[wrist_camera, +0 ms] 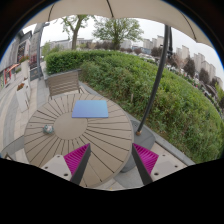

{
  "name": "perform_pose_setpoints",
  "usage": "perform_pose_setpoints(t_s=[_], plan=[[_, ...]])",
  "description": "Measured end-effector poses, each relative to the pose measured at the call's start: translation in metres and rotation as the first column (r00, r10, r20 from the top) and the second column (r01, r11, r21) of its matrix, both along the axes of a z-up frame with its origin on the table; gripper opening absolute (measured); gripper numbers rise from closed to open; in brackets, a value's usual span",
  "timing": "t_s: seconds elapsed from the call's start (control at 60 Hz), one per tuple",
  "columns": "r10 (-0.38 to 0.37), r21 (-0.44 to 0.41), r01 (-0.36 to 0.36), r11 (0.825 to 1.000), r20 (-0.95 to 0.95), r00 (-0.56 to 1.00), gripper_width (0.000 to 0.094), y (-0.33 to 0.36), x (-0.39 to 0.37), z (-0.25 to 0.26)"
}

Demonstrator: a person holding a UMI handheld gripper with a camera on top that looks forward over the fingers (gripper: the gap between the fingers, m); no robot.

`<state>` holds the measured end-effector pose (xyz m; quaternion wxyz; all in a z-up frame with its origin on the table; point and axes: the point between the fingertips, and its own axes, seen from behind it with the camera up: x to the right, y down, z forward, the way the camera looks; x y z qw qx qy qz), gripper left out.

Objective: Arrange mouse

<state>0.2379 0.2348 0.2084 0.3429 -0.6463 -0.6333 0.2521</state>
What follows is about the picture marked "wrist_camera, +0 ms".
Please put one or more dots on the beige patio umbrella canopy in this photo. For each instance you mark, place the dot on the beige patio umbrella canopy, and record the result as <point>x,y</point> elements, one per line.
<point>155,10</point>

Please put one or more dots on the patterned round computer mouse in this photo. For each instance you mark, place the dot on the patterned round computer mouse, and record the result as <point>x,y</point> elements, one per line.
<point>48,129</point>

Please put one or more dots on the white planter box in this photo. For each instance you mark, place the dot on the white planter box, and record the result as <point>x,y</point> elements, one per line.
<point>23,94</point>

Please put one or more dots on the blue square mouse pad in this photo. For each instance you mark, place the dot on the blue square mouse pad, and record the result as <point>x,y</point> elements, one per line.
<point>90,109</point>

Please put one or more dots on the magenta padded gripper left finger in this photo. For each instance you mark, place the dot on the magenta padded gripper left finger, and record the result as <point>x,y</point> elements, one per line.
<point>70,167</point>

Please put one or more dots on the grey umbrella base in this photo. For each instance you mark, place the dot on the grey umbrella base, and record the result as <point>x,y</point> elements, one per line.
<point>146,139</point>

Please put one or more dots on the dark curved umbrella pole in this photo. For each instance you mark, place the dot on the dark curved umbrella pole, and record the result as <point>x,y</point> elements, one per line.
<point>166,43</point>

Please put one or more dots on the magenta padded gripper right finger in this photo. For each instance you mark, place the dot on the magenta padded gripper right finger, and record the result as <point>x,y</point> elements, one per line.
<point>154,164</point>

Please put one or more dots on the green trimmed hedge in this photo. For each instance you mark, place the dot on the green trimmed hedge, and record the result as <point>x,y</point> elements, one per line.
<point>180,112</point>

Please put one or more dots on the round slatted patio table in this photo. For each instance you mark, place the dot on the round slatted patio table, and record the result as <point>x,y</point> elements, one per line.
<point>110,138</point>

